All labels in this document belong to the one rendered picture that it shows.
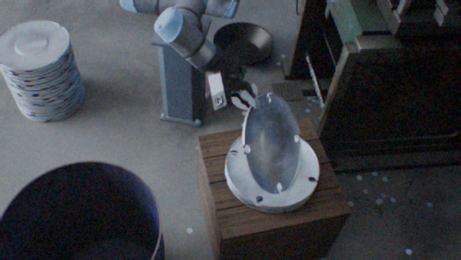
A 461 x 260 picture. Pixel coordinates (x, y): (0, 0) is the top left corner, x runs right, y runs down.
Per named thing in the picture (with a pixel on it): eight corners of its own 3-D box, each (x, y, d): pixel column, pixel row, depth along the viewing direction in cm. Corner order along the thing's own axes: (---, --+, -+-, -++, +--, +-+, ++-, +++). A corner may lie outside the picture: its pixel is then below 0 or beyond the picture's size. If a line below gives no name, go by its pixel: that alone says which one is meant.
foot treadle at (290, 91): (274, 109, 192) (276, 100, 188) (270, 90, 198) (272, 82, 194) (406, 101, 199) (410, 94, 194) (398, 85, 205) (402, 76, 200)
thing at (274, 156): (249, 203, 121) (252, 203, 120) (235, 95, 120) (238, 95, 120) (305, 183, 143) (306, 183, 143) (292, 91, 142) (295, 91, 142)
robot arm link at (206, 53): (202, 51, 109) (179, 64, 114) (215, 62, 112) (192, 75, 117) (208, 30, 114) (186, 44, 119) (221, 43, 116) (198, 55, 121)
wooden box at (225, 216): (219, 280, 158) (223, 239, 130) (197, 188, 179) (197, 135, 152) (326, 257, 165) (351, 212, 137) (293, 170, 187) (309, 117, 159)
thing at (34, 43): (24, 82, 167) (23, 81, 166) (-21, 47, 176) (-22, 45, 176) (85, 43, 181) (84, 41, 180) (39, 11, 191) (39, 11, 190)
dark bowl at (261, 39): (215, 75, 217) (216, 64, 212) (210, 33, 235) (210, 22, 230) (277, 72, 221) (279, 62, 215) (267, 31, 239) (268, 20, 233)
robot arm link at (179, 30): (179, -3, 108) (168, 21, 104) (210, 28, 114) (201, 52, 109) (158, 11, 113) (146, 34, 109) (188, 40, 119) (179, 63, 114)
